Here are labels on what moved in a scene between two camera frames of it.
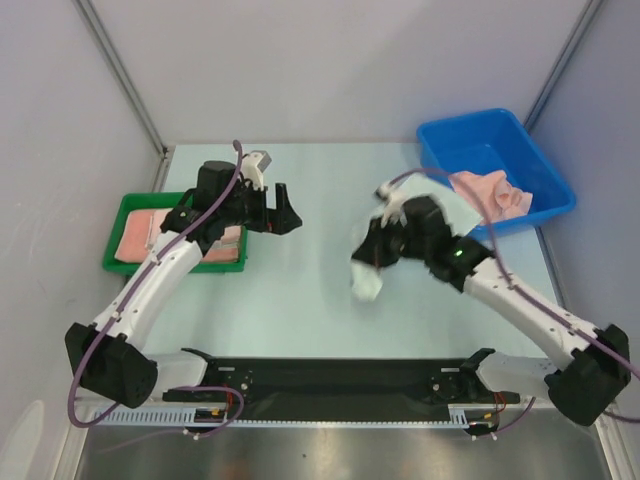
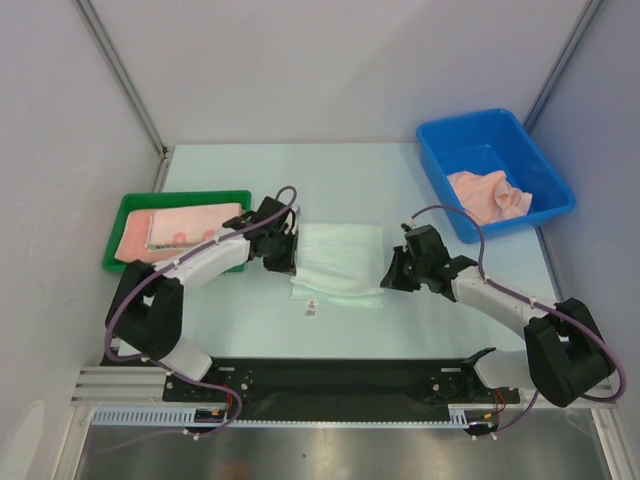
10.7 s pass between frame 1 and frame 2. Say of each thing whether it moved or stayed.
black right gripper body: moved
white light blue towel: moved
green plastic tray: stayed
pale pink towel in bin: stayed
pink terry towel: stayed
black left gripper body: moved
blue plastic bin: stayed
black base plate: stayed
